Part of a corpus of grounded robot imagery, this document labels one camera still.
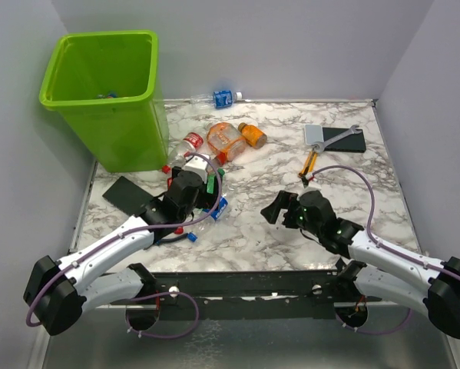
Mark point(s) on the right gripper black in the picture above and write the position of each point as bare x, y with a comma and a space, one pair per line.
283, 200

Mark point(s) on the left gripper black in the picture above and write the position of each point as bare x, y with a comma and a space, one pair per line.
206, 201

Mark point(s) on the pepsi bottle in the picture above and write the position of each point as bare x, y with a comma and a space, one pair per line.
218, 213

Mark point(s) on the crushed orange label bottle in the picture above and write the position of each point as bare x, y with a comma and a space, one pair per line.
226, 142

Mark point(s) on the orange juice bottle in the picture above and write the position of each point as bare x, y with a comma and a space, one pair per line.
253, 135

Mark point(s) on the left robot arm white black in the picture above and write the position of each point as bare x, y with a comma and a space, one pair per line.
59, 291

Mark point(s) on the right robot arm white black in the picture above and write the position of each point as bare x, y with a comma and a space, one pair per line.
378, 268

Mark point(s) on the green plastic bin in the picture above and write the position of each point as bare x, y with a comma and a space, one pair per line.
127, 133

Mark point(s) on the yellow black utility knife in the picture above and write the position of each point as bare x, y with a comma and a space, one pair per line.
309, 164

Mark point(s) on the blue bottle cap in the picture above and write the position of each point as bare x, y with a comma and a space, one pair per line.
192, 237

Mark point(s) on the red label clear bottle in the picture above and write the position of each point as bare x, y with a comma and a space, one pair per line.
192, 142

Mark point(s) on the silver wrench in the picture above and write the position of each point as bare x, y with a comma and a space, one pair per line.
319, 146

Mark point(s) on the grey rectangular plate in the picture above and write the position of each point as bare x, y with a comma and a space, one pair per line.
312, 134

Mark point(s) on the black foam block right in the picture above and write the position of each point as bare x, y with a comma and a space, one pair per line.
352, 144

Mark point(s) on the black foam block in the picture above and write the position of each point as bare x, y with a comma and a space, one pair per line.
126, 196
352, 144

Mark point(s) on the black foam block left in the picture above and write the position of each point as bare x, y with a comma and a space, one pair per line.
126, 196

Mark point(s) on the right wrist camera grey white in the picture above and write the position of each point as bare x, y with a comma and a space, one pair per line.
310, 184

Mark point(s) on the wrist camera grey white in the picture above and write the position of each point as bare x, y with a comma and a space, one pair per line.
198, 165
310, 184

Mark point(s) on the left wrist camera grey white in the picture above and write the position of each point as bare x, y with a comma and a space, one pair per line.
198, 165

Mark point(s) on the blue handled pliers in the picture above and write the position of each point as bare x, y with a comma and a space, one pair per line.
172, 240

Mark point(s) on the blue label bottle by wall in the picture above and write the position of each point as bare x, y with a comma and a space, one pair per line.
217, 100

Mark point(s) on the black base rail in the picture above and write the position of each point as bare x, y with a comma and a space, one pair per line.
251, 295

